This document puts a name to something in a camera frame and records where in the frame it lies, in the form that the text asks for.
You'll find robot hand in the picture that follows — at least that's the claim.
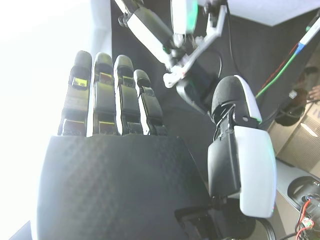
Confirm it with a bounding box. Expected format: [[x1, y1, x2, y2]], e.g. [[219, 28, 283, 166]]
[[36, 49, 278, 240]]

